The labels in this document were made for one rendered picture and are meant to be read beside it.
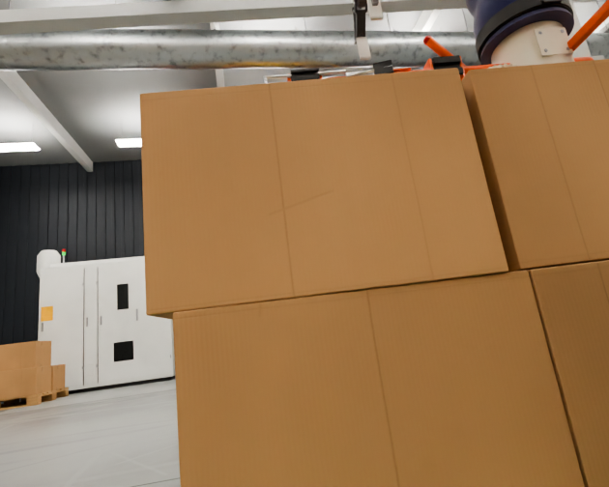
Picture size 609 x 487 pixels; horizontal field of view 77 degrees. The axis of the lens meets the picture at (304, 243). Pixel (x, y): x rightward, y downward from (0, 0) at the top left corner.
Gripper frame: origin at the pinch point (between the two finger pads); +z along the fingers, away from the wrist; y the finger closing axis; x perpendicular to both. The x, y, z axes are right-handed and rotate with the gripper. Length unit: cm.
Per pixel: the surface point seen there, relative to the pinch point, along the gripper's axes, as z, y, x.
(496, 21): 1.4, -3.8, -31.4
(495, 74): 27.3, -19.0, -16.3
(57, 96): -500, 682, 466
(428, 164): 45.2, -20.3, 1.3
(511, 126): 38.5, -19.0, -16.8
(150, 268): 58, -20, 50
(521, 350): 78, -20, -8
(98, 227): -297, 996, 523
